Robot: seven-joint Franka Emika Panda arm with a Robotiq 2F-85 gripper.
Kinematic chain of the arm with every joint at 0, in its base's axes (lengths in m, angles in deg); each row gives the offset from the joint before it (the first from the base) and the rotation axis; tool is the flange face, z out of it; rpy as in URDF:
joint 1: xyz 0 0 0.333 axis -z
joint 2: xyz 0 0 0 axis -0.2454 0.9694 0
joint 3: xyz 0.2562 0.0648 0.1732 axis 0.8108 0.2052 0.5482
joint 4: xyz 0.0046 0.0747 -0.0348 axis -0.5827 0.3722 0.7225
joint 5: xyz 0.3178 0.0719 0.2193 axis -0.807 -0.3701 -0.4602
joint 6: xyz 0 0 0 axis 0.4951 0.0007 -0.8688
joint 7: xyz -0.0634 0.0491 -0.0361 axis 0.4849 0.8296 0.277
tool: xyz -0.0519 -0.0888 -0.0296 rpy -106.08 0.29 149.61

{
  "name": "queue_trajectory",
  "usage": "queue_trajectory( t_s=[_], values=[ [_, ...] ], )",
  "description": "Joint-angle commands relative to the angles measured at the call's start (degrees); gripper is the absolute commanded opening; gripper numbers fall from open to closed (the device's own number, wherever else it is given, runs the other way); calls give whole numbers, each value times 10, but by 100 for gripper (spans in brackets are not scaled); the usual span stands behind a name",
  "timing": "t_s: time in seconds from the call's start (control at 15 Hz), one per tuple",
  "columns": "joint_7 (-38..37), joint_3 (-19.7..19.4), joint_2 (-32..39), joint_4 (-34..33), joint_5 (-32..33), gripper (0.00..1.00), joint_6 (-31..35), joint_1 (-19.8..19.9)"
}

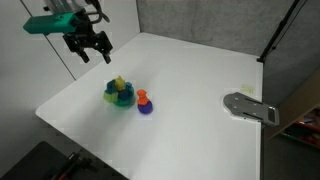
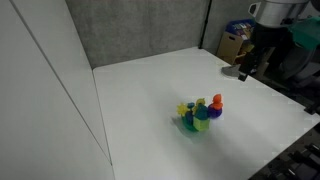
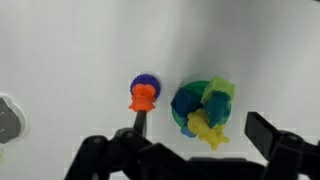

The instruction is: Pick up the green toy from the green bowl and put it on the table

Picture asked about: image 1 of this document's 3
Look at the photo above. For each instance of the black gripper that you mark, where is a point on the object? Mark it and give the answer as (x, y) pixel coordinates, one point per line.
(87, 39)

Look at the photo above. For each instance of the teal green toy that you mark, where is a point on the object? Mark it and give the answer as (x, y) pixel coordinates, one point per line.
(110, 88)

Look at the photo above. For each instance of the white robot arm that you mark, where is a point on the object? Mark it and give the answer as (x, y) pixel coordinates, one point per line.
(58, 4)

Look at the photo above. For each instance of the yellow toy figure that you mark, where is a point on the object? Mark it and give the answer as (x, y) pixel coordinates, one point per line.
(119, 83)

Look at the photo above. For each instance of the blue toy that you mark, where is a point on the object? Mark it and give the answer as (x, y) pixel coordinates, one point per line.
(125, 95)

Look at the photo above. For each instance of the green bowl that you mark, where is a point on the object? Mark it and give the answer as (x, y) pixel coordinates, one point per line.
(124, 102)

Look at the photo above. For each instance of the orange toy figure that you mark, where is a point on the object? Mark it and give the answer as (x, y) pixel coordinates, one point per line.
(142, 96)

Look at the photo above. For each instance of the orange and purple toy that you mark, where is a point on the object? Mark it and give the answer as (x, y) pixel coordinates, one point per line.
(145, 107)

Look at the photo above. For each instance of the brown toy storage box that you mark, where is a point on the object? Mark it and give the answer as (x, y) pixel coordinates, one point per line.
(301, 111)

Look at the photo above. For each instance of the light green cube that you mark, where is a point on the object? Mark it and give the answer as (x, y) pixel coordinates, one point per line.
(110, 97)

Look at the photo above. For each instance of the red and black tool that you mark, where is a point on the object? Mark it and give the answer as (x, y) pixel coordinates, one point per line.
(68, 164)

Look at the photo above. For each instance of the black equipment platform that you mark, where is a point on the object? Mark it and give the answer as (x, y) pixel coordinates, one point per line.
(30, 165)

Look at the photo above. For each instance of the pale yellow sticky label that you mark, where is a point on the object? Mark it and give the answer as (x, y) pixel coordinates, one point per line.
(247, 89)

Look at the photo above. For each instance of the black stand pole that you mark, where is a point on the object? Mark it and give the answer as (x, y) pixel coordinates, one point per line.
(279, 30)

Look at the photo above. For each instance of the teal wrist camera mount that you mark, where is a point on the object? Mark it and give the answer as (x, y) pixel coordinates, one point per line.
(46, 24)

